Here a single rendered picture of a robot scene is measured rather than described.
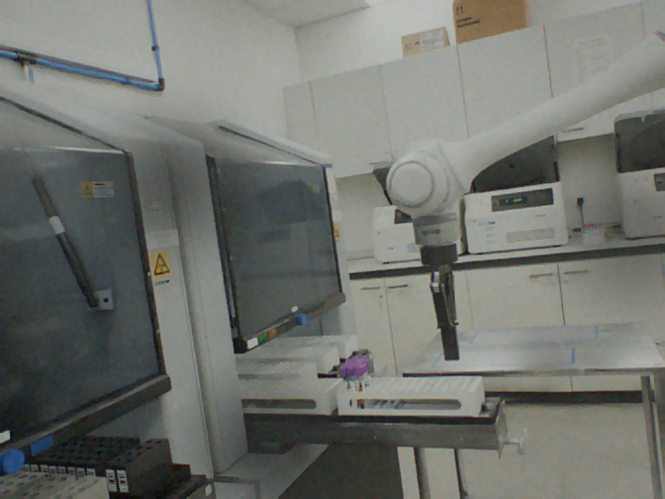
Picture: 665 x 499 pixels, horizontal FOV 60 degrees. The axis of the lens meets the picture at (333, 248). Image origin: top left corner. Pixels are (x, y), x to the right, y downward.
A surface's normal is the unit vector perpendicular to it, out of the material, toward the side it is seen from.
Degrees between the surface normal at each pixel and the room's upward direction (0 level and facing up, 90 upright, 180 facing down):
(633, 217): 90
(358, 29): 90
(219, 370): 90
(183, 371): 90
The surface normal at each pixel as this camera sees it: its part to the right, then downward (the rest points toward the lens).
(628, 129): -0.14, 0.84
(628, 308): -0.39, 0.10
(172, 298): 0.91, -0.11
